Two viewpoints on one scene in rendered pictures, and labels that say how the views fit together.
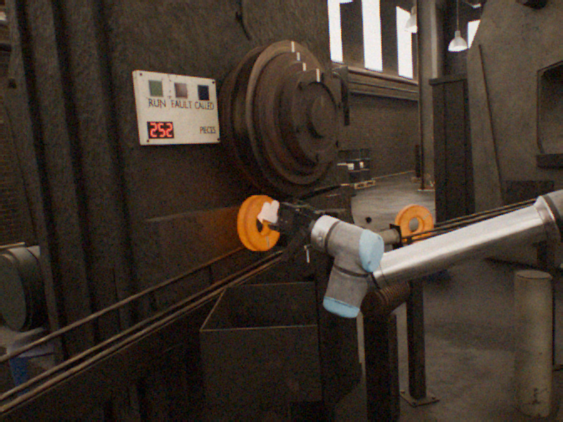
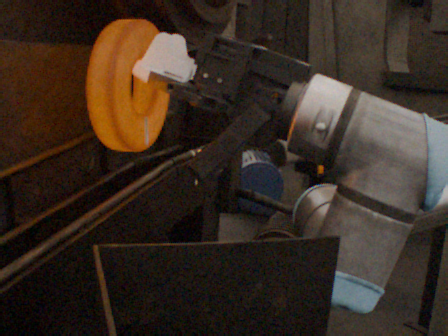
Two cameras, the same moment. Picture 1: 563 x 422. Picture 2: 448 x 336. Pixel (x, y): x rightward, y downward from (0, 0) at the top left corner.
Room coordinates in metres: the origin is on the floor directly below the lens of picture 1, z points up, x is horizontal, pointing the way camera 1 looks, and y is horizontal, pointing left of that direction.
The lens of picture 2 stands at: (0.64, 0.19, 0.86)
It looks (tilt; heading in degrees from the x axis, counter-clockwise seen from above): 11 degrees down; 343
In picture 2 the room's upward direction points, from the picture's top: 3 degrees clockwise
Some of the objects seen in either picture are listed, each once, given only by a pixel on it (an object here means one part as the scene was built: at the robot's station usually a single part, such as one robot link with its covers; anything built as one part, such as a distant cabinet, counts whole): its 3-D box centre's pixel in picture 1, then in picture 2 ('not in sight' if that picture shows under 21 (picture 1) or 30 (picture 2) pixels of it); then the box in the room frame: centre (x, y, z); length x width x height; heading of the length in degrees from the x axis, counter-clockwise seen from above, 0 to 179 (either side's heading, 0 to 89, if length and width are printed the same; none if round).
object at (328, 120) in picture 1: (315, 117); not in sight; (1.37, -0.12, 1.11); 0.28 x 0.06 x 0.28; 141
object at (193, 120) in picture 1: (180, 110); not in sight; (1.24, 0.25, 1.15); 0.26 x 0.02 x 0.18; 141
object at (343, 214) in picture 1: (333, 241); (213, 149); (1.63, -0.18, 0.68); 0.11 x 0.08 x 0.24; 51
